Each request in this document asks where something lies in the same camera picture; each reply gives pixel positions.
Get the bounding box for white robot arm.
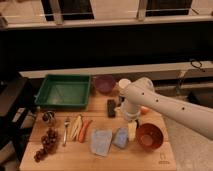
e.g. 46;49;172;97
119;77;213;140

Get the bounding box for black box on floor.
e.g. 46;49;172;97
187;91;213;108

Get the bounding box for light blue cloth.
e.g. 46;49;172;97
90;129;112;157

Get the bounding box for blue sponge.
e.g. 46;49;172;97
113;128;128;149

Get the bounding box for purple bowl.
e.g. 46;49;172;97
93;75;116;94

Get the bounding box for orange candle cup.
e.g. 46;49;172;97
140;106;149;115

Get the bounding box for orange carrot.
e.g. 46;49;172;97
78;120;92;143

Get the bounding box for black glasses on ledge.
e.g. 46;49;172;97
190;59;204;72

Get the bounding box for red bowl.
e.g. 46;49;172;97
136;123;164;151

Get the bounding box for silver fork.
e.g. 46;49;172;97
63;117;70;146

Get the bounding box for black rectangular block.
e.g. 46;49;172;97
107;99;116;118

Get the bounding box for green plastic tray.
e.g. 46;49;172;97
35;74;91;109

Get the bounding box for bunch of red grapes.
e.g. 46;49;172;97
34;128;58;162

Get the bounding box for black side cabinet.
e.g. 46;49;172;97
0;77;34;160

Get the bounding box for small dark bottle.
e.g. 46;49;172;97
118;96;124;106

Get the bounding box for white paper cup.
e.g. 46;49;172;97
118;78;131;89

